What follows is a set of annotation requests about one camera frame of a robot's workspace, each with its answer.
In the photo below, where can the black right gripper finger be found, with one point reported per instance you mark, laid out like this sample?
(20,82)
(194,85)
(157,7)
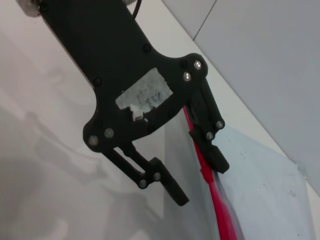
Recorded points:
(155,172)
(207,112)

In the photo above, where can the clear red-zip document bag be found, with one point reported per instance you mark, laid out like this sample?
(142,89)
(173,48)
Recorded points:
(221,212)

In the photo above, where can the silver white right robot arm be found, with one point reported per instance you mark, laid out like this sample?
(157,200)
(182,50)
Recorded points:
(28,8)

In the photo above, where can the light blue paper sheet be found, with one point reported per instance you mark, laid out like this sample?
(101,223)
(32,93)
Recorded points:
(262,187)

